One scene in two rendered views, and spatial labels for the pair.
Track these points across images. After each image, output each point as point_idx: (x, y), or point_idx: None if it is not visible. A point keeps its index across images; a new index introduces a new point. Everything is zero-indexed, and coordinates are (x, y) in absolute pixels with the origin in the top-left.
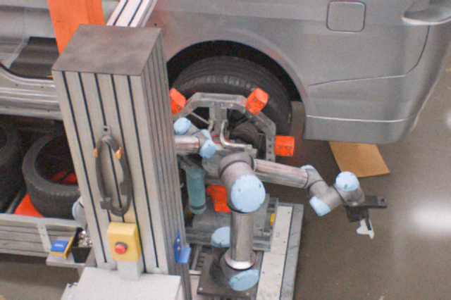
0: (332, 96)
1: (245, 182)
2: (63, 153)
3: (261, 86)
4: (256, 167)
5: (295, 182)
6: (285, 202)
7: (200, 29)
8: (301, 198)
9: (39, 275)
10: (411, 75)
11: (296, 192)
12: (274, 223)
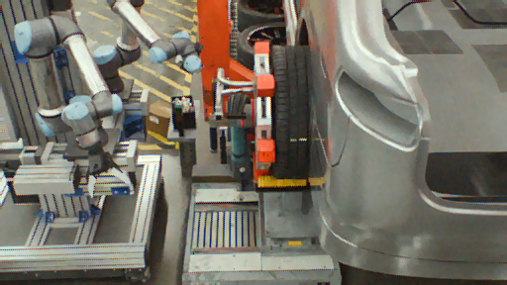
0: (315, 145)
1: (20, 23)
2: None
3: (289, 84)
4: (69, 45)
5: (86, 87)
6: (352, 269)
7: (304, 4)
8: (364, 284)
9: (218, 136)
10: (334, 173)
11: (372, 278)
12: (295, 250)
